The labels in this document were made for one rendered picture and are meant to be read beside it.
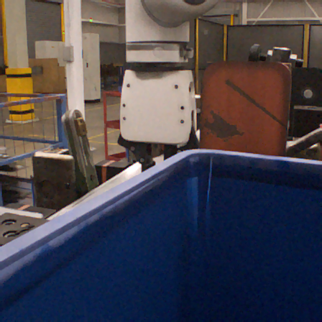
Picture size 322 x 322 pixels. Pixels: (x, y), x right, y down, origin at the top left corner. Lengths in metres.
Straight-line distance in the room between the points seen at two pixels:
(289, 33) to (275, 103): 8.39
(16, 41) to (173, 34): 7.75
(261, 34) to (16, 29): 5.03
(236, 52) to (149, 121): 8.27
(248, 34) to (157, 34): 8.25
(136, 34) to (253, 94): 0.33
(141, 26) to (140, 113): 0.11
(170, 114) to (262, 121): 0.33
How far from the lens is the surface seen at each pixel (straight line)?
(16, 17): 8.24
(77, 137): 0.65
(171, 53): 0.49
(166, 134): 0.51
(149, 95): 0.51
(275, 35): 8.61
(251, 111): 0.18
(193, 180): 0.17
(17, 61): 8.19
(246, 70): 0.18
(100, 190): 0.61
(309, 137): 0.50
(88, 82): 11.45
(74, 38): 5.14
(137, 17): 0.50
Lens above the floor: 1.20
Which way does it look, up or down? 15 degrees down
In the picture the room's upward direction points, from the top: straight up
